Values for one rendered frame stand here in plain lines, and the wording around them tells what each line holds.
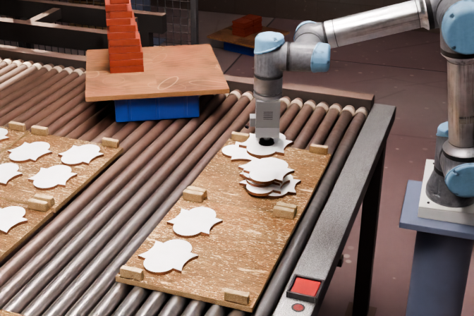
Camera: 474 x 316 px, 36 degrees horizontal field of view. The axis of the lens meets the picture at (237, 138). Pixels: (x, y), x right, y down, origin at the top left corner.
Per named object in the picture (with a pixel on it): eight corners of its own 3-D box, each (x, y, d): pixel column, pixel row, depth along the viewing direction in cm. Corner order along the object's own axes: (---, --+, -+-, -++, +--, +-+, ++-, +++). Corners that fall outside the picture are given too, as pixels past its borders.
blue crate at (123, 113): (191, 86, 294) (190, 62, 290) (201, 118, 267) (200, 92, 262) (112, 91, 289) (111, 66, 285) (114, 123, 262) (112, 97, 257)
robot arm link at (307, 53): (330, 33, 193) (288, 32, 194) (331, 49, 183) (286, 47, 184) (328, 61, 197) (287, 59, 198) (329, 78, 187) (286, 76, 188)
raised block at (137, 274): (144, 277, 178) (144, 269, 177) (141, 282, 177) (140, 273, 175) (122, 272, 180) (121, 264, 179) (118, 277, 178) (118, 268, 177)
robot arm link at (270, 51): (287, 39, 184) (252, 39, 184) (285, 81, 188) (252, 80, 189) (288, 30, 191) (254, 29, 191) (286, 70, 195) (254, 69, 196)
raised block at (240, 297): (250, 301, 170) (250, 291, 169) (247, 306, 169) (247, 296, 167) (226, 296, 172) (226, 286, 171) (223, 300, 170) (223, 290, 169)
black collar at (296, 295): (324, 285, 179) (324, 279, 179) (317, 304, 173) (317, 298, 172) (294, 278, 182) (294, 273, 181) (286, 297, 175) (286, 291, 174)
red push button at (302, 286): (320, 286, 179) (320, 281, 178) (314, 301, 174) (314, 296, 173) (296, 281, 181) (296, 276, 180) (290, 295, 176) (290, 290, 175)
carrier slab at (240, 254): (298, 222, 204) (298, 217, 203) (252, 313, 169) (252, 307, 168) (181, 200, 214) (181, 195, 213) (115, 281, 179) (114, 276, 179)
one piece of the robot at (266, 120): (245, 75, 197) (244, 131, 204) (245, 88, 189) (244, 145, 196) (281, 76, 197) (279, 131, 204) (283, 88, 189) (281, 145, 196)
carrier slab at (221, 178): (331, 158, 239) (331, 153, 238) (299, 222, 204) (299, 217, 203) (229, 142, 249) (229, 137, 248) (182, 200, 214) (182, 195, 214)
